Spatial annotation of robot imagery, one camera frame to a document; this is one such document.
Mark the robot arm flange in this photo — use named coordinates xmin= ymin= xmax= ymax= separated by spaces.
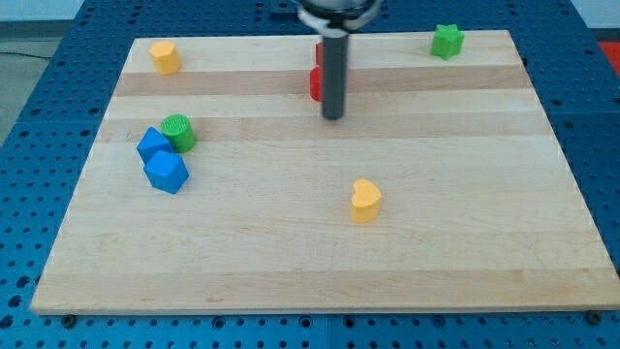
xmin=297 ymin=0 xmax=383 ymax=34

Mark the blue triangle block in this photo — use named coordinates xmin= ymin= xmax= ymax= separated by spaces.
xmin=137 ymin=127 xmax=173 ymax=165

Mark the yellow heart block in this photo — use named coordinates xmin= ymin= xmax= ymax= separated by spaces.
xmin=351 ymin=178 xmax=383 ymax=223

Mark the red block lower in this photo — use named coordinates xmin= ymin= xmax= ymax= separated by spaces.
xmin=309 ymin=66 xmax=322 ymax=102

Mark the red block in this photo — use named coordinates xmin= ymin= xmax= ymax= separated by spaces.
xmin=309 ymin=66 xmax=322 ymax=102
xmin=315 ymin=43 xmax=323 ymax=66

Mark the wooden board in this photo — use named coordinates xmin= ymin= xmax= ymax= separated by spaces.
xmin=31 ymin=30 xmax=619 ymax=315

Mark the red block upper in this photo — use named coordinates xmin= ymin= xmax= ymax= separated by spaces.
xmin=315 ymin=43 xmax=323 ymax=66

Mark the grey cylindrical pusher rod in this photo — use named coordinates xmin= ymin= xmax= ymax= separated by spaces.
xmin=322 ymin=28 xmax=349 ymax=120

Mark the green cylinder block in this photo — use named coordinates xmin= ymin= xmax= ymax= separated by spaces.
xmin=160 ymin=113 xmax=197 ymax=153

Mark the blue cube block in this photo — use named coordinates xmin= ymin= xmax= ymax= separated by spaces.
xmin=143 ymin=150 xmax=189 ymax=194

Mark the yellow hexagon block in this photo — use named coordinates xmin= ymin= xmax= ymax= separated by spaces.
xmin=148 ymin=41 xmax=182 ymax=75

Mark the green star block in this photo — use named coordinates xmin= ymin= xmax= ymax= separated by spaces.
xmin=430 ymin=24 xmax=465 ymax=60

